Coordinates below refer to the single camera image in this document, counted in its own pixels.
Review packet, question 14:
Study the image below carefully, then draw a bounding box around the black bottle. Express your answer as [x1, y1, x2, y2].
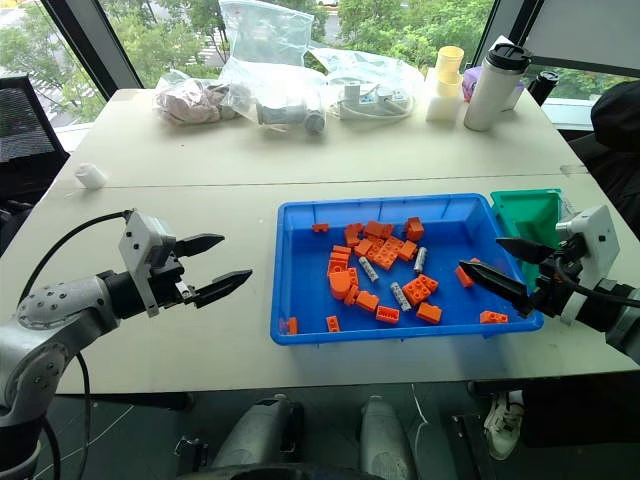
[526, 69, 561, 108]

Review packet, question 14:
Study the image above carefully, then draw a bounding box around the grey white cylindrical device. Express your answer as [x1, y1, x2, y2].
[256, 101, 327, 136]

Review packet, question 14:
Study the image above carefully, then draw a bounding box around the black table foot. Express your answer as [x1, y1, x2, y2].
[443, 411, 487, 480]

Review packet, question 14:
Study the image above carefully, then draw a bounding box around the clear bag with pink contents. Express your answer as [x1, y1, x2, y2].
[151, 69, 242, 127]

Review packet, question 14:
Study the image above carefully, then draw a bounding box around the large orange building plate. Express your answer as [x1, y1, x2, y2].
[367, 235, 405, 271]

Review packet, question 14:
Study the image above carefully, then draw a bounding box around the tall clear plastic bag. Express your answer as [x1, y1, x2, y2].
[217, 0, 329, 137]

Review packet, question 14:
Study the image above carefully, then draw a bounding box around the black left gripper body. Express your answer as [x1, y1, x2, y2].
[147, 241, 199, 312]

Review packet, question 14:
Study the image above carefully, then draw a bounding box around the white power strip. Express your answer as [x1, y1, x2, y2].
[338, 81, 410, 121]

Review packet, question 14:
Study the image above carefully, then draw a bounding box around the silver rounded robot leg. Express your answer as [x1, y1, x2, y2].
[213, 393, 307, 472]
[359, 394, 417, 480]

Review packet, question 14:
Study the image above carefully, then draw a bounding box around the black mesh office chair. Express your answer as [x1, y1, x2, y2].
[0, 73, 72, 206]

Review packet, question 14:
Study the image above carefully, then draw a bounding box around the purple package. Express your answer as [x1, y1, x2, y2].
[461, 65, 484, 104]

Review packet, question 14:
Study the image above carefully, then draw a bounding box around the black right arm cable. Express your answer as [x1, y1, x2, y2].
[553, 249, 640, 309]

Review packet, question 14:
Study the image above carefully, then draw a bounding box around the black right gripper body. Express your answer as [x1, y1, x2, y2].
[529, 236, 587, 319]

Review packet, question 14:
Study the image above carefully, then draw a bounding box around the green plastic bin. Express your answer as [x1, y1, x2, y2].
[489, 187, 564, 292]

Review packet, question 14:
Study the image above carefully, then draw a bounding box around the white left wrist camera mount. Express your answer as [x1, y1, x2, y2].
[117, 209, 178, 318]

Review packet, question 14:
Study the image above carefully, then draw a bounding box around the blue plastic tray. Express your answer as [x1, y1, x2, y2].
[269, 193, 546, 348]

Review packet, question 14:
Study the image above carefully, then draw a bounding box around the clear bag with power strip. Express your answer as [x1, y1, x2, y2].
[308, 45, 427, 122]

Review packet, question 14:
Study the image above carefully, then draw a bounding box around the small white roll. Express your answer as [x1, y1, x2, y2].
[74, 160, 108, 191]

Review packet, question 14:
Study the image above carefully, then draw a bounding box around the dark clothed person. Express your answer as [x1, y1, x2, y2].
[568, 78, 640, 229]

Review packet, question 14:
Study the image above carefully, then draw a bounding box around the white sneaker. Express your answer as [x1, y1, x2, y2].
[483, 391, 527, 462]

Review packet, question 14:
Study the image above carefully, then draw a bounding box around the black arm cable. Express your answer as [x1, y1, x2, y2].
[553, 249, 640, 309]
[16, 209, 135, 480]

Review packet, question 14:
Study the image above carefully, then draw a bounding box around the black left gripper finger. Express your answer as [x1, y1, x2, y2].
[191, 268, 254, 309]
[174, 232, 226, 260]

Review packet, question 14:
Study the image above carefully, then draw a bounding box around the white thermos with black lid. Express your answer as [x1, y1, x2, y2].
[463, 42, 533, 133]

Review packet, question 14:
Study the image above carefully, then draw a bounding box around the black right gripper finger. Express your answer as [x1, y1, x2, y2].
[458, 259, 535, 318]
[495, 236, 559, 265]

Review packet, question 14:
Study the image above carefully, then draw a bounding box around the black window frame post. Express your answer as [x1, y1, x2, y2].
[41, 0, 145, 100]
[471, 0, 545, 67]

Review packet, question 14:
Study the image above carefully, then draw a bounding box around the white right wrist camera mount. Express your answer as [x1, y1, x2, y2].
[555, 204, 622, 282]

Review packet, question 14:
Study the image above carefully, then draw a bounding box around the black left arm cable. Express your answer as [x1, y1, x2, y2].
[16, 209, 135, 480]

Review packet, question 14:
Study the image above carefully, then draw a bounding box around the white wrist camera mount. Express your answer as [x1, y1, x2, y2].
[117, 209, 178, 318]
[555, 204, 622, 282]

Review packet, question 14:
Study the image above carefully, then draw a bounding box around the dark rounded robot torso edge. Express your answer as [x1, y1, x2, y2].
[174, 461, 387, 480]

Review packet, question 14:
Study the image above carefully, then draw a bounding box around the pale yellow cup stack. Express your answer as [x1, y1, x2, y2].
[434, 45, 467, 99]

